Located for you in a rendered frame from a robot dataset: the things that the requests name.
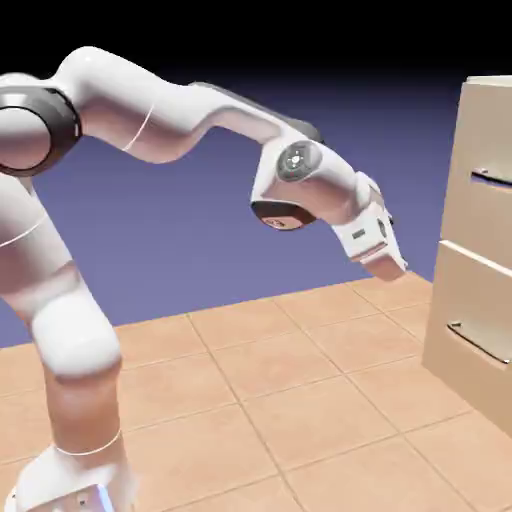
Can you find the curved metal drawer handle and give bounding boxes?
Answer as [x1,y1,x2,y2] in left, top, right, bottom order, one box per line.
[470,167,512,189]
[446,320,512,365]

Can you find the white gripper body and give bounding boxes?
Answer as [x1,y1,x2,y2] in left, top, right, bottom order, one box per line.
[358,238,409,282]

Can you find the light wood drawer front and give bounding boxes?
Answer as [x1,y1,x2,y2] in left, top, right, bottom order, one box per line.
[422,239,512,436]
[439,81,512,270]

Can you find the light wood cabinet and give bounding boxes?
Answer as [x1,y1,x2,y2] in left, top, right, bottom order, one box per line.
[421,74,512,438]

